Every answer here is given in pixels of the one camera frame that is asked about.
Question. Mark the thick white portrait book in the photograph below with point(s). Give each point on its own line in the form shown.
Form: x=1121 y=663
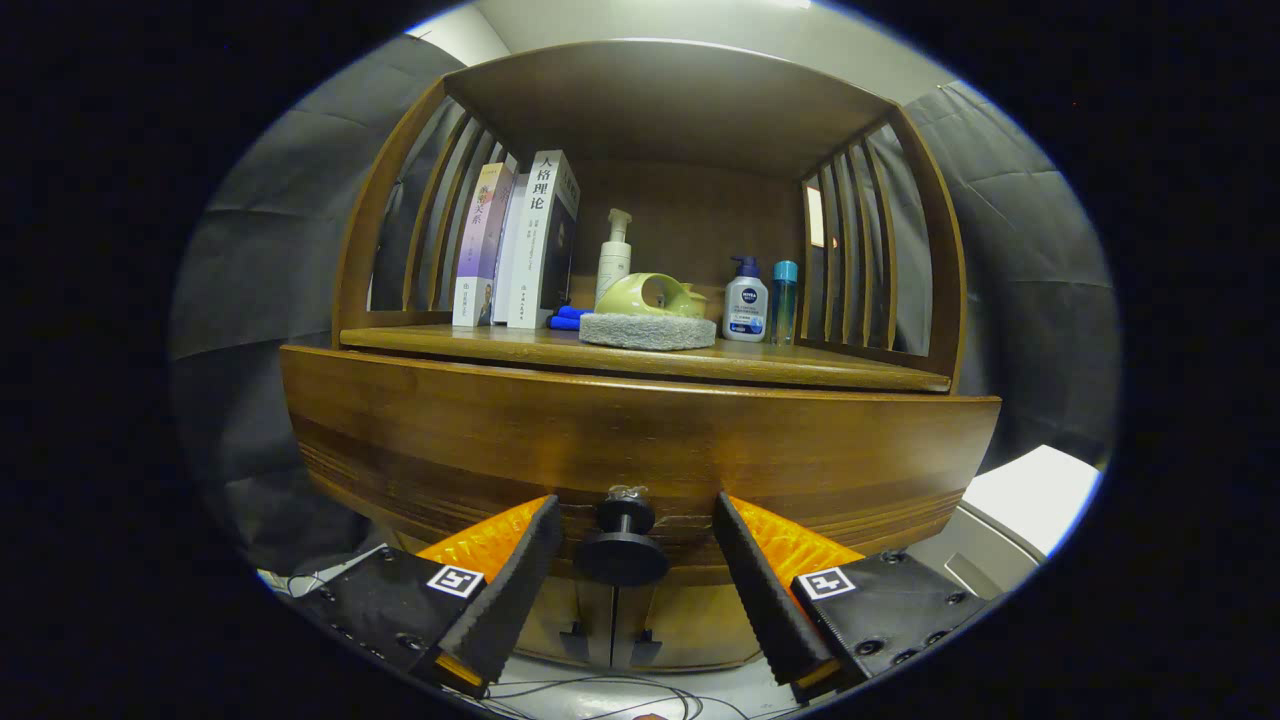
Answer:
x=530 y=250

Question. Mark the white pump bottle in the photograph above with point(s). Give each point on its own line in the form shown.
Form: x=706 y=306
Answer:
x=613 y=260

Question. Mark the black backdrop cloth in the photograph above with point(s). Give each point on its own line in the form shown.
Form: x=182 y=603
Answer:
x=260 y=300

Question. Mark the brown wooden cabinet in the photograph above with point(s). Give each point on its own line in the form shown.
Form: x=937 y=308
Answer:
x=670 y=100

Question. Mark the teal glass bottle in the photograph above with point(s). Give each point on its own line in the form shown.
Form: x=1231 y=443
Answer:
x=784 y=300

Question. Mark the white box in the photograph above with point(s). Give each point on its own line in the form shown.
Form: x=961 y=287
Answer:
x=1040 y=490

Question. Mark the thin white book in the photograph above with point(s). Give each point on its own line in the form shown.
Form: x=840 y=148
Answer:
x=508 y=260

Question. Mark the white blue-capped lotion bottle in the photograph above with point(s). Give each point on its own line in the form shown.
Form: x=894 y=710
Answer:
x=745 y=310

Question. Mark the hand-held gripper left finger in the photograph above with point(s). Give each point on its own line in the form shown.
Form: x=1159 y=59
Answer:
x=515 y=590

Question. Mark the blue folded cloth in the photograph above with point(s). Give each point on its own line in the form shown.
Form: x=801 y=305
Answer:
x=568 y=318

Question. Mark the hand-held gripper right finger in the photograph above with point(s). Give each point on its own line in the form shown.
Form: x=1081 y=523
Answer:
x=760 y=590

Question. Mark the purple book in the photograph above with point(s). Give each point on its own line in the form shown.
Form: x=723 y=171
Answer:
x=480 y=250

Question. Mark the wooden countertop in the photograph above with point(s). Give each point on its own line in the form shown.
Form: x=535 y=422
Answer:
x=800 y=365

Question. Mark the brown wooden drawer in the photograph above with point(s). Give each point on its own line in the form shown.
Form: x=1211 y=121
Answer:
x=650 y=430

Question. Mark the black drawer knob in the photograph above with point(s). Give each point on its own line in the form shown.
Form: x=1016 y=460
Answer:
x=622 y=560

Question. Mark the grey moulded panel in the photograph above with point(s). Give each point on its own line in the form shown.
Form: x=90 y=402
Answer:
x=985 y=560

